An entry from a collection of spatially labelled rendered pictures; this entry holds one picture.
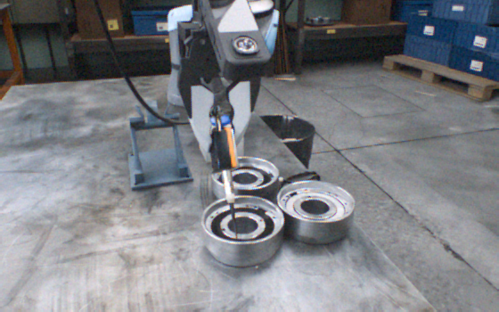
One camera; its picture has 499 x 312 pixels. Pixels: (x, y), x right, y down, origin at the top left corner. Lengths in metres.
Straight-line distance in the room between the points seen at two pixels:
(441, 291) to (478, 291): 0.14
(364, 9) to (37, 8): 3.11
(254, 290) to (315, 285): 0.07
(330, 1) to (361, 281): 4.65
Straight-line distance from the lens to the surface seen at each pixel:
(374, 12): 4.76
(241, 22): 0.43
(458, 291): 1.83
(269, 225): 0.54
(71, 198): 0.71
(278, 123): 2.06
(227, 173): 0.51
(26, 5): 4.33
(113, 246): 0.58
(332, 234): 0.55
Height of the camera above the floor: 1.14
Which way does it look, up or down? 26 degrees down
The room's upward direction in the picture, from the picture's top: straight up
